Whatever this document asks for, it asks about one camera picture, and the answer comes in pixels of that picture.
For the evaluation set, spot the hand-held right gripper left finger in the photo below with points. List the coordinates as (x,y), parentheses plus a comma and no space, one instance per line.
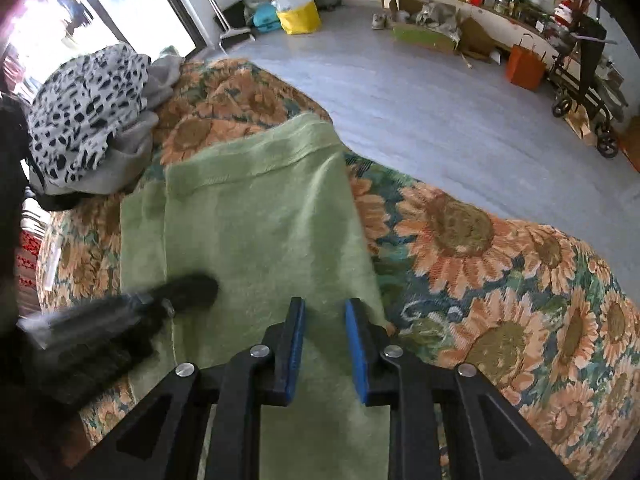
(296,355)

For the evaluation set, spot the black spotted white garment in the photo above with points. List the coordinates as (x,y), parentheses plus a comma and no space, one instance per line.
(85,105)

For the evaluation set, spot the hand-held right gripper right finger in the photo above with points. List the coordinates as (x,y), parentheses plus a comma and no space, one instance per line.
(357,355)

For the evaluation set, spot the red patterned bag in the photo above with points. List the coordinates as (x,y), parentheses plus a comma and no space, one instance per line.
(30,265)

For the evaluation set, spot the light green fleece garment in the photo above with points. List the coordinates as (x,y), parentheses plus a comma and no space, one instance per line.
(260,220)

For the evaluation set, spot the brown cardboard sheet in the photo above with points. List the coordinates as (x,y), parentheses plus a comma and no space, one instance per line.
(477,40)

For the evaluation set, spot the green cardboard box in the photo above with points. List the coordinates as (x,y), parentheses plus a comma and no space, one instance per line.
(425,39)

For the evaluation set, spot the brown paper bag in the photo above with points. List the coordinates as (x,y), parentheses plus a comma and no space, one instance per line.
(580,125)

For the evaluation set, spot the crumpled grey plastic sheet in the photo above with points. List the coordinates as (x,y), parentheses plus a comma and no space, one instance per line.
(437,17)

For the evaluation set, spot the black rollator walker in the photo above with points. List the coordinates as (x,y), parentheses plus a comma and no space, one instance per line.
(590,70)

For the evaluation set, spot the glass sliding door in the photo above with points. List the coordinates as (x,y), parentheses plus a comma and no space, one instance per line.
(125,10)

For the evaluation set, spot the white broom with dustpan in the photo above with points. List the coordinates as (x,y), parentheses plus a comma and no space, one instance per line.
(235,37)

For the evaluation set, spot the pale green bundle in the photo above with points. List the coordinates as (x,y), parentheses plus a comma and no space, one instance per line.
(257,1)

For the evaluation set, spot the yellow bag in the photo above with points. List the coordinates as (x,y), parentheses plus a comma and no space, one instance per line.
(299,17)

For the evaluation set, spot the group of bottles and jars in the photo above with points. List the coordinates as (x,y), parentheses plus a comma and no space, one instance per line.
(515,2)

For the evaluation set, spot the white low bench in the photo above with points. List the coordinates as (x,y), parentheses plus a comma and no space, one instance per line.
(480,15)

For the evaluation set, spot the sunflower print blanket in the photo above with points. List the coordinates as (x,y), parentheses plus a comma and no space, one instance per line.
(475,260)

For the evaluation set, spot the grey garment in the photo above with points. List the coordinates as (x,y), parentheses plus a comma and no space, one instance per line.
(125,160)

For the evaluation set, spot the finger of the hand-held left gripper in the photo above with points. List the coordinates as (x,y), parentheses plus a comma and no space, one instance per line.
(192,292)

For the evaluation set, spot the orange paper bag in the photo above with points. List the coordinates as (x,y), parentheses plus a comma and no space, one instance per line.
(525,67)

